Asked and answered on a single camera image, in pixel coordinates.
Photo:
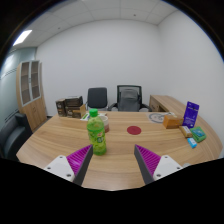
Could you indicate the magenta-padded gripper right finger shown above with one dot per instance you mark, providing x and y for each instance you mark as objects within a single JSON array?
[{"x": 166, "y": 165}]

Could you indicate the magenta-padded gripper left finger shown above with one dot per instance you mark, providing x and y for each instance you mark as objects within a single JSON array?
[{"x": 60, "y": 165}]

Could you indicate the green drink bottle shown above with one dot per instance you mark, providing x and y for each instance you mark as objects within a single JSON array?
[{"x": 96, "y": 136}]

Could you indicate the small blue box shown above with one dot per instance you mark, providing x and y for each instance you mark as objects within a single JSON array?
[{"x": 192, "y": 142}]

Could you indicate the yellowish small packet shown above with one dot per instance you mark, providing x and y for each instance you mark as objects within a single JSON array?
[{"x": 185, "y": 131}]

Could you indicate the green packet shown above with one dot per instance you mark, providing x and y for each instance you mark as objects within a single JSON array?
[{"x": 198, "y": 134}]

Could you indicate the flat round red coaster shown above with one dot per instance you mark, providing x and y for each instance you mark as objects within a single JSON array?
[{"x": 134, "y": 130}]

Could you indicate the brown cardboard carton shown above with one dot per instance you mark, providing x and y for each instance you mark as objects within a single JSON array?
[{"x": 75, "y": 112}]

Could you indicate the purple pouch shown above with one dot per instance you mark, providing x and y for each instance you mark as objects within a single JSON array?
[{"x": 190, "y": 115}]

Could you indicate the black leather sofa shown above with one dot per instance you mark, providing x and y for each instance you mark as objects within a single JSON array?
[{"x": 13, "y": 135}]

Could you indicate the small dark brown box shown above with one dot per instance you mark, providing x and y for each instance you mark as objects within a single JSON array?
[{"x": 60, "y": 107}]

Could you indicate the wooden side desk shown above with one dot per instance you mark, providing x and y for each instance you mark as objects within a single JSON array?
[{"x": 166, "y": 102}]

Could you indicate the black cardboard box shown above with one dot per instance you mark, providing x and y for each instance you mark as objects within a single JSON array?
[{"x": 74, "y": 101}]

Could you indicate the wooden shelf cabinet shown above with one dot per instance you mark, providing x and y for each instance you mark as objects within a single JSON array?
[{"x": 33, "y": 100}]

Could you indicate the grey backpack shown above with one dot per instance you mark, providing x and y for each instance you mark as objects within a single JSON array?
[{"x": 128, "y": 100}]

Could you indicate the black mesh office chair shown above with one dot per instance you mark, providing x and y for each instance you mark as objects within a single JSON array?
[{"x": 139, "y": 93}]

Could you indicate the black visitor chair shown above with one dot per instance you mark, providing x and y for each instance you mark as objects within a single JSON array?
[{"x": 97, "y": 97}]

